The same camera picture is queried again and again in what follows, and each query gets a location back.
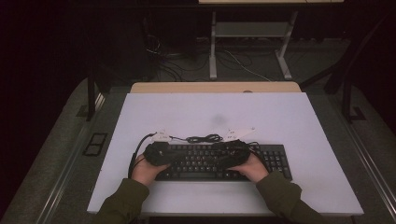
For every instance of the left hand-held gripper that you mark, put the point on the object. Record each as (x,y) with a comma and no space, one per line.
(158,154)

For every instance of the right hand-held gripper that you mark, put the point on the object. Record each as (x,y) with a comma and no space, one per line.
(235,154)

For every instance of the black keyboard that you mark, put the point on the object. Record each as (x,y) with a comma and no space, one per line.
(277,158)

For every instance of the person's left hand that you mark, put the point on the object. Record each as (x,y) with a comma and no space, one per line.
(146,172)

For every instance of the person's right hand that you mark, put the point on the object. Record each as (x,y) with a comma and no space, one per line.
(253,169)

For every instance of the white board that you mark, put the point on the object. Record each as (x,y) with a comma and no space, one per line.
(186,115)

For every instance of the grey round grommet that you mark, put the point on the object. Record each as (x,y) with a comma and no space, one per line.
(247,91)

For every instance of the black metal stand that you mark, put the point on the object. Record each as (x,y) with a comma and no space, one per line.
(91,99)
(346,99)

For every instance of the black floor outlet frame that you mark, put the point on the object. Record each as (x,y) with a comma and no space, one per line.
(95,144)

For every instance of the metal floor rail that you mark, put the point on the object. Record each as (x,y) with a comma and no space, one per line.
(99,101)
(374,174)

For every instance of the white metal table frame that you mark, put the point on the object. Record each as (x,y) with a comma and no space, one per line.
(252,29)

